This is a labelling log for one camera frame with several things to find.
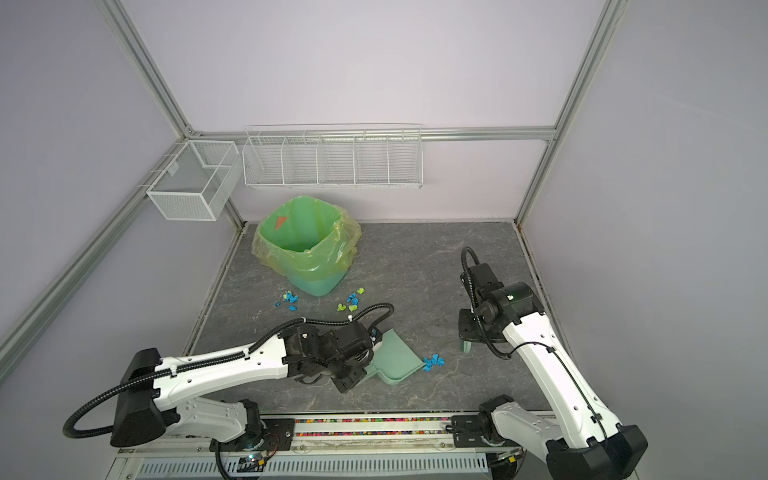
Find blue scraps front right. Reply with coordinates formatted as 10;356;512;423
422;354;446;372

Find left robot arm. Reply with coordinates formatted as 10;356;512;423
62;302;395;448

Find blue green scraps near bin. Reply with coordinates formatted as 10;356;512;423
336;287;365;312

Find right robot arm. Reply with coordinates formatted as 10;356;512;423
451;247;648;479

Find small white mesh basket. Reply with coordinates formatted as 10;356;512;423
147;140;243;221

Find yellow-green plastic bin liner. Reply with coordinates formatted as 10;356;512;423
251;195;363;278

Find green trash bin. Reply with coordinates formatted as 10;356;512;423
256;195;355;298

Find blue scraps beside bin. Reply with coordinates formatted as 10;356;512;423
274;290;299;312

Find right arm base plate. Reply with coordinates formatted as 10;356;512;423
445;413;520;448

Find white vented cable duct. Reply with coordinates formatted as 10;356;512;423
133;453;490;479

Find aluminium front rail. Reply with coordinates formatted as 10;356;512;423
119;411;625;457

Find long white wire basket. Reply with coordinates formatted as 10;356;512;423
242;123;424;188

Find aluminium frame profiles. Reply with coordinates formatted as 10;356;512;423
1;1;628;381

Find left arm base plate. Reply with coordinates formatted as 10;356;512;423
220;417;296;453

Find mint green dustpan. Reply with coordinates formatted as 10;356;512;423
363;329;425;386

